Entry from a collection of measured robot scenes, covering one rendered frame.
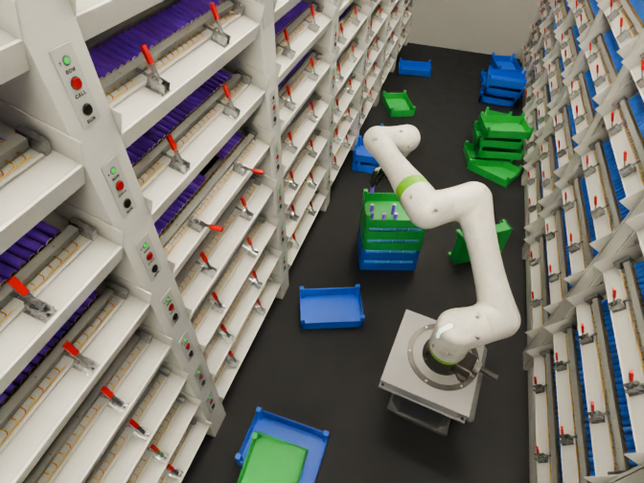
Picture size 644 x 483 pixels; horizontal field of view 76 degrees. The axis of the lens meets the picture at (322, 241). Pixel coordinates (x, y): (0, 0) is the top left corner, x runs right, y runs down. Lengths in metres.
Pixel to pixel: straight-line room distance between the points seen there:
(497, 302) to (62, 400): 1.19
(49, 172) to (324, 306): 1.54
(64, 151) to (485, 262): 1.17
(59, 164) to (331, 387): 1.42
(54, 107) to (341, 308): 1.61
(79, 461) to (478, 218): 1.24
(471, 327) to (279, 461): 0.84
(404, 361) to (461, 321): 0.29
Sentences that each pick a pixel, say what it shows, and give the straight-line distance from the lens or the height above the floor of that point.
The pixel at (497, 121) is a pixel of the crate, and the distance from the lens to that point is 3.21.
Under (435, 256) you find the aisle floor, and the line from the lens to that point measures 2.39.
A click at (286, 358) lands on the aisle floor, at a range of 1.93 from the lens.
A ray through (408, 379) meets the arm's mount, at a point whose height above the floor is 0.34.
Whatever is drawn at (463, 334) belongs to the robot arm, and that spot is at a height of 0.60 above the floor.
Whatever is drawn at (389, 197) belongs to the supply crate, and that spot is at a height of 0.35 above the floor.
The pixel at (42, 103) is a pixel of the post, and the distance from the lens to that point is 0.76.
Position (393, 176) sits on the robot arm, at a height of 0.84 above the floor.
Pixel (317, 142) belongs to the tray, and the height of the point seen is 0.53.
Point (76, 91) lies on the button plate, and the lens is 0.76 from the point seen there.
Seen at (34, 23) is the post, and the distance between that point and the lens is 0.72.
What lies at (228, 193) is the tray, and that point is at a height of 0.91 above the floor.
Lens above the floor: 1.71
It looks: 46 degrees down
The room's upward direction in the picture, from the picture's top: 2 degrees clockwise
